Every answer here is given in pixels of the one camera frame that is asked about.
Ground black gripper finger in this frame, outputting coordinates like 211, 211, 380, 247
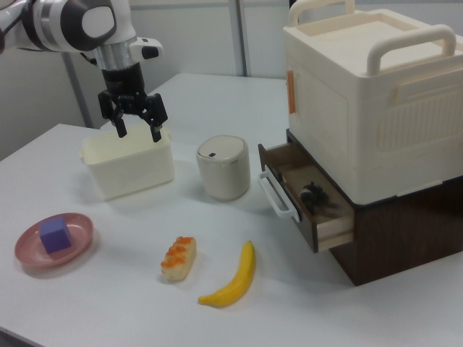
98, 90, 128, 140
138, 93, 169, 143

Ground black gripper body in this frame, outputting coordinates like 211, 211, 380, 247
100, 64, 148, 109

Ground orange topped sushi toy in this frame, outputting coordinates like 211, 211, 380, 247
160, 236, 197, 281

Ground yellow toy banana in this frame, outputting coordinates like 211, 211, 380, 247
197, 240, 257, 309

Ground brown wooden drawer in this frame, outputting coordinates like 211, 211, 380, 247
257, 142, 354, 253

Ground white open plastic bin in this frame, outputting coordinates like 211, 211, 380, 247
79, 124, 175, 202

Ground beige lidded trash can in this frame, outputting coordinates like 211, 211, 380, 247
196, 135, 251, 202

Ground pink plate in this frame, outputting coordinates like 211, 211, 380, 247
14, 212, 95, 269

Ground purple cube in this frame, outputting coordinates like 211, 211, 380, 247
39, 215, 72, 254

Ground orange box latch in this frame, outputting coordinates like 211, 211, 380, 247
285, 70, 297, 115

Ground cream plastic storage box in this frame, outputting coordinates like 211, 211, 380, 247
282, 0, 463, 205

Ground dark brown wooden cabinet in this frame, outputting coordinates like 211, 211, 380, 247
285, 128, 463, 288

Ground white drawer handle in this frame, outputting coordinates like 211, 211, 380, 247
258, 171, 302, 220

